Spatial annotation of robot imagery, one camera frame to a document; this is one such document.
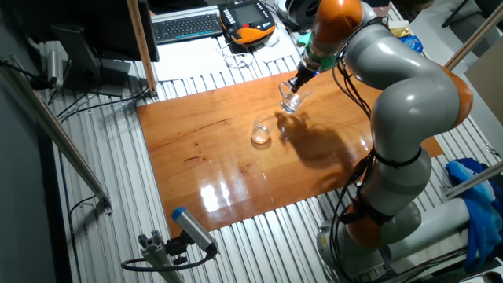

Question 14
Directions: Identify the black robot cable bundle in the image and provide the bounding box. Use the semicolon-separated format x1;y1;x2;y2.
328;17;390;283

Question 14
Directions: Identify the wooden board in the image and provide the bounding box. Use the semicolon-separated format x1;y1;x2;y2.
136;69;444;239

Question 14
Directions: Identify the silver camera with blue cap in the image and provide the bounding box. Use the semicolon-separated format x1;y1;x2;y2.
171;206;219;256

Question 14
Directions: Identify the black keyboard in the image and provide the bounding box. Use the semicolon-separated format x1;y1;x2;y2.
151;12;224;45

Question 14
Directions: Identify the long aluminium frame beam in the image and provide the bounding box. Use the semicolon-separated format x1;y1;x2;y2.
0;54;114;216

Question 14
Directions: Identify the black monitor cable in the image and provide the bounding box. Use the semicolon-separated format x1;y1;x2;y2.
54;85;151;123

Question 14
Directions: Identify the large white paper sheet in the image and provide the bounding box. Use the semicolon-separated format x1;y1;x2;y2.
152;37;233;83

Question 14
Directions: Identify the short aluminium profile piece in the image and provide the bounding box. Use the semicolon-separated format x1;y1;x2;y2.
137;230;185;283

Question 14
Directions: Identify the brown flat panel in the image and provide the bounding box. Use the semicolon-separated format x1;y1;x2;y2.
464;37;503;127

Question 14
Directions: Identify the orange black teach pendant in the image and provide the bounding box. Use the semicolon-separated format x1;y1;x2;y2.
218;0;277;46

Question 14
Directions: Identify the small white paper sheet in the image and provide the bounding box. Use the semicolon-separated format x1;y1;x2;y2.
257;37;302;64

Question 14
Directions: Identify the clear glass tumbler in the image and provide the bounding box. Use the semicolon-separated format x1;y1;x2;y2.
250;112;276;145

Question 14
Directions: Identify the white charger cable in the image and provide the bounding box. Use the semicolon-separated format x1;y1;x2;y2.
218;42;245;71

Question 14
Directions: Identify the short aluminium frame beam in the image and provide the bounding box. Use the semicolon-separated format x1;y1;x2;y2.
443;160;503;200

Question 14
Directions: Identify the slanted aluminium frame beam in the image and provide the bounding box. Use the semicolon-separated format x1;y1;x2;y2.
439;2;503;75

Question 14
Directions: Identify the pink box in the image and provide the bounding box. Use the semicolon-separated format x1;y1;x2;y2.
371;3;393;19

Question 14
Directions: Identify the black camera clamp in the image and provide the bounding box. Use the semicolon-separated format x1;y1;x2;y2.
164;231;190;266

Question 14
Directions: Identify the blue cloth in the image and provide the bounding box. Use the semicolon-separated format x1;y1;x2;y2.
445;156;503;274

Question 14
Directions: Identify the gold foil packet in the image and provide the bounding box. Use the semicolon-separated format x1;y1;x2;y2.
387;19;412;39

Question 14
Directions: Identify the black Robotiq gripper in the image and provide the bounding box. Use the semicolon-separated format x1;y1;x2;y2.
288;61;321;94

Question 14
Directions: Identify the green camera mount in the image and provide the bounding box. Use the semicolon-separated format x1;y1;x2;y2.
296;33;340;74

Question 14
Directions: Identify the black monitor with stand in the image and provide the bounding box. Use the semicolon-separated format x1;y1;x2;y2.
11;0;160;98

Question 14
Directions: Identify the black camera cable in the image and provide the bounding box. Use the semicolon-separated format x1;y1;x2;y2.
120;251;218;273

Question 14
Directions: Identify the clear glass mug with handle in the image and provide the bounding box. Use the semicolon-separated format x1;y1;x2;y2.
277;80;314;115

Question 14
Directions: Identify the small silver camera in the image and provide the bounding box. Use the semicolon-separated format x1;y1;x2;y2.
46;49;65;90

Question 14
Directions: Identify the black round spool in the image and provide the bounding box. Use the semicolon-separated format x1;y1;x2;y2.
285;0;321;31

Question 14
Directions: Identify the blue tissue pack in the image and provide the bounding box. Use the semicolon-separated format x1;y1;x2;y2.
398;34;424;54

